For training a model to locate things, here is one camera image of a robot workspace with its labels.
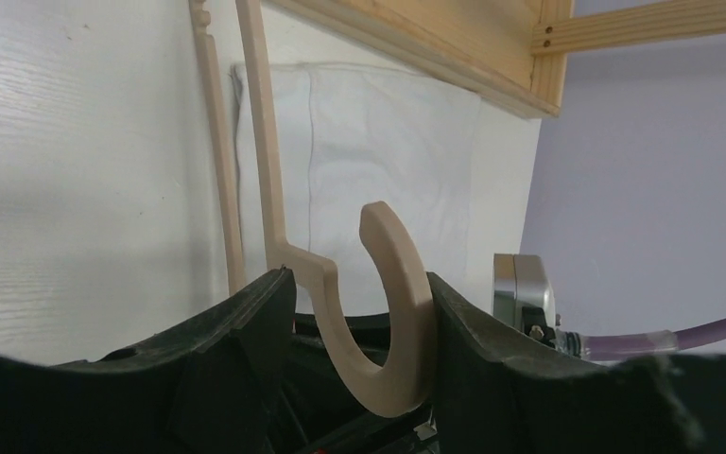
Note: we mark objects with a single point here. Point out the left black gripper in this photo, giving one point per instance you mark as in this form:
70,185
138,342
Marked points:
317,414

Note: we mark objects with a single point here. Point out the white skirt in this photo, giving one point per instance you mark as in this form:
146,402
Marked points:
353,134

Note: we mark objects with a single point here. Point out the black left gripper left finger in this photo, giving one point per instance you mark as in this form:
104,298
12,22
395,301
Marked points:
210,384

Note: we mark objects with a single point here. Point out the wooden hanger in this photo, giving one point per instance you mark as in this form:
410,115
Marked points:
406,379

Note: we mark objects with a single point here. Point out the wooden hanger rack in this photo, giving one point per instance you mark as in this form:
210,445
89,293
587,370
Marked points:
513,53

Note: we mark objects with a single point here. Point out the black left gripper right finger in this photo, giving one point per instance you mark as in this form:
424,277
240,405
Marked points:
499,391

